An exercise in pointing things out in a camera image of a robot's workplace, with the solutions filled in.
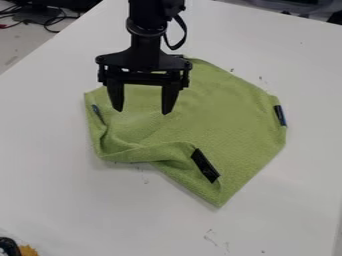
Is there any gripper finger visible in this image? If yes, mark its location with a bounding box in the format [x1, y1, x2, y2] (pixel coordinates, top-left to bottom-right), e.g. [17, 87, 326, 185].
[158, 79, 184, 116]
[105, 77, 127, 113]

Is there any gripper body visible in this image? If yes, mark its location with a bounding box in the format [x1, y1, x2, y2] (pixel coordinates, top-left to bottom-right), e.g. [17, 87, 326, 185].
[93, 32, 194, 90]

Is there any green cloth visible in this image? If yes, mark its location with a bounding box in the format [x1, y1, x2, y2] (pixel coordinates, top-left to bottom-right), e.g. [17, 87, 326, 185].
[82, 57, 289, 208]

